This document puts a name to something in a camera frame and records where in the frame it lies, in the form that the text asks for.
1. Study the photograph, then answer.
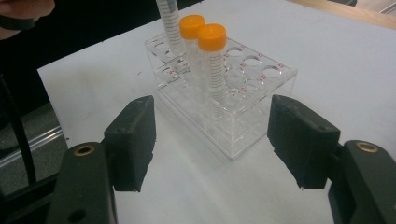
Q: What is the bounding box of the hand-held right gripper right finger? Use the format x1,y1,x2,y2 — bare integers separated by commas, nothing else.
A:
266,94,341,189

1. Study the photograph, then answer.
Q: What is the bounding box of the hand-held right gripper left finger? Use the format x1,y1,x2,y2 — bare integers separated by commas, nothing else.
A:
103,95,157,193

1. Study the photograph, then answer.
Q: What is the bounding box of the clear acrylic tube rack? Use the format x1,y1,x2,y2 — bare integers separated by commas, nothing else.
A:
144,31,298,161

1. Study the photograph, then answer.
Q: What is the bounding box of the orange-capped clear tube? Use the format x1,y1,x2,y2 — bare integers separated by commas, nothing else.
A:
196,22,228,125
155,0,187,57
178,14,209,94

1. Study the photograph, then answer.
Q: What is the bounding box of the white table board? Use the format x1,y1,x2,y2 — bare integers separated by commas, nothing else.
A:
36,0,396,224

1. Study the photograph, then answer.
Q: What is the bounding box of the wooden table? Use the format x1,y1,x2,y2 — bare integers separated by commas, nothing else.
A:
286,0,396,31

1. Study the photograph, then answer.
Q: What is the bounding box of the aluminium floor rail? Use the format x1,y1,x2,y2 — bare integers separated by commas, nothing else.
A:
0,125,64,169

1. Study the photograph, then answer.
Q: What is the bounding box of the right hand-held gripper black cable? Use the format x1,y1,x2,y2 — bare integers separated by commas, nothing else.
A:
0,74,36,185

